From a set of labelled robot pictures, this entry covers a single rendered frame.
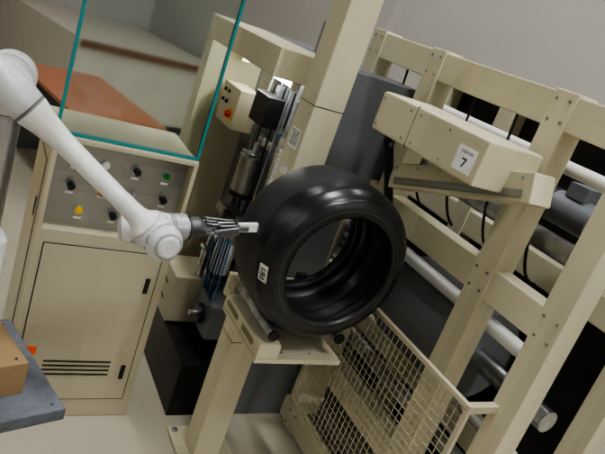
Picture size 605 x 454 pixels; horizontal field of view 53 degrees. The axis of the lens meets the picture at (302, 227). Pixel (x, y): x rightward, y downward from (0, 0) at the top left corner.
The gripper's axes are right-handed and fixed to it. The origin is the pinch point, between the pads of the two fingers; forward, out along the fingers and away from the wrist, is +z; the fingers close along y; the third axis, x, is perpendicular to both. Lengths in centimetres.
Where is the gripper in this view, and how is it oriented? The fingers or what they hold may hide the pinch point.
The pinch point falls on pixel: (248, 227)
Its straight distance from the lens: 202.0
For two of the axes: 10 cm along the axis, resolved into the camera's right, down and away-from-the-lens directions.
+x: -1.9, 9.0, 3.8
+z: 8.9, 0.0, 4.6
